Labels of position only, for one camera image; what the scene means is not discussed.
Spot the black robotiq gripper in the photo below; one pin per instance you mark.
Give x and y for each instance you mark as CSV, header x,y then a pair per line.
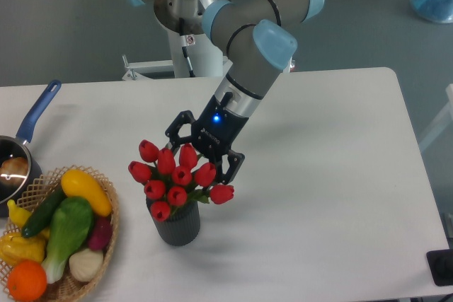
x,y
212,134

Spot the red tulip bouquet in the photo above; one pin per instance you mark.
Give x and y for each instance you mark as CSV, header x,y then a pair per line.
x,y
171,183

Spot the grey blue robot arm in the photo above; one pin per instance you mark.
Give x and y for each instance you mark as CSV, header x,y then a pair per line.
x,y
216,17

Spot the dark grey ribbed vase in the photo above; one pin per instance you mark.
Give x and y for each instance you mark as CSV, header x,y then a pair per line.
x,y
181,228

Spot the yellow squash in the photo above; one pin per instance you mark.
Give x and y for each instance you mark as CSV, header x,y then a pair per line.
x,y
77,183

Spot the purple red onion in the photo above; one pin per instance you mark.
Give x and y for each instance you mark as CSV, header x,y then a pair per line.
x,y
100,235

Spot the green bok choy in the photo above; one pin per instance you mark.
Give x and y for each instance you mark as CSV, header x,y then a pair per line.
x,y
69,228

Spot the white garlic bulb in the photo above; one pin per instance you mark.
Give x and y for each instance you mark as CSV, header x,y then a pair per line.
x,y
85,264

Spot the green cucumber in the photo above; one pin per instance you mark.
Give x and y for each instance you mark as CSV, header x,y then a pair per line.
x,y
42,216

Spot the brown bread roll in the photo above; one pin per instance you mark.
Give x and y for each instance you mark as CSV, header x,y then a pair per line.
x,y
14,171

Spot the yellow banana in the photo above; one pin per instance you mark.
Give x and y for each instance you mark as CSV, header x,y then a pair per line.
x,y
18,217

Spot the yellow bell pepper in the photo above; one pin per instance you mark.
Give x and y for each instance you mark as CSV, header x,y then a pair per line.
x,y
15,248

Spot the orange fruit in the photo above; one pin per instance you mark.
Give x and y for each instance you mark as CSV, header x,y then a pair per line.
x,y
27,281

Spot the black device at table edge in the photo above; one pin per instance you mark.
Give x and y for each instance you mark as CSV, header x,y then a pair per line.
x,y
440,264

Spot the blue handled saucepan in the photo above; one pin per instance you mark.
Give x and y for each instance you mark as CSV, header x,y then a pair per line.
x,y
17,146

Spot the white frame at right edge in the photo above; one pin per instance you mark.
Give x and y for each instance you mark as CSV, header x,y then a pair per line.
x,y
439,123

